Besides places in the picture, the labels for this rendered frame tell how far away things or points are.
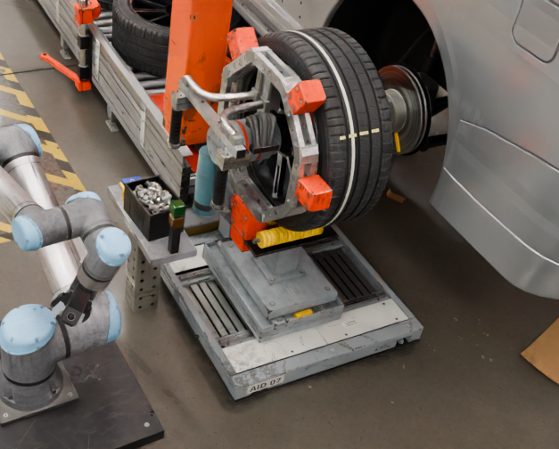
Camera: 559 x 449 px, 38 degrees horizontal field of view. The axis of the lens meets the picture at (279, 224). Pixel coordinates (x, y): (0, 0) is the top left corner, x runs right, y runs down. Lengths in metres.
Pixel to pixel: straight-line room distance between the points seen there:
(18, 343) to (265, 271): 1.11
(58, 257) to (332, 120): 0.90
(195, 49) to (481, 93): 1.05
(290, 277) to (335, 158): 0.77
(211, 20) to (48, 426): 1.45
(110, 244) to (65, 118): 2.23
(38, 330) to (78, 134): 1.94
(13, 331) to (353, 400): 1.29
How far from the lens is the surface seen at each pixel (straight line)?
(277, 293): 3.05
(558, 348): 3.58
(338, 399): 3.06
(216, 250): 3.30
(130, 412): 2.53
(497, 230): 2.54
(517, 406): 3.29
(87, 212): 2.15
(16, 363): 2.41
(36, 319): 2.39
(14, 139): 2.63
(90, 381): 2.60
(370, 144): 2.54
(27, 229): 2.10
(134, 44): 4.13
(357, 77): 2.55
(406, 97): 2.94
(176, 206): 2.66
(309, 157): 2.46
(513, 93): 2.41
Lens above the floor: 2.30
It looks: 38 degrees down
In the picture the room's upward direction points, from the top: 11 degrees clockwise
